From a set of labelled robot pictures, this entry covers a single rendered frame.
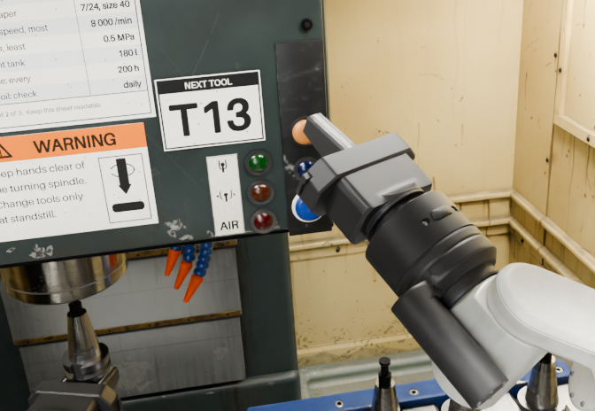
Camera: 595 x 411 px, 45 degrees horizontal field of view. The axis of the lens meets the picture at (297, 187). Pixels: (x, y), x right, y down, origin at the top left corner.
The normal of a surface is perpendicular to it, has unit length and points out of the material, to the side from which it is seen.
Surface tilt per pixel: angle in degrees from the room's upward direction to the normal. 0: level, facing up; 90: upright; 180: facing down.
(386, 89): 90
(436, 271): 55
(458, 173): 90
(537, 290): 30
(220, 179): 90
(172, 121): 90
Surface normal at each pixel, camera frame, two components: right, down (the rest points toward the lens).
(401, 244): -0.54, -0.09
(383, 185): 0.26, -0.66
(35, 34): 0.15, 0.37
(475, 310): -0.76, 0.24
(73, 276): 0.40, 0.33
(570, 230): -0.99, 0.11
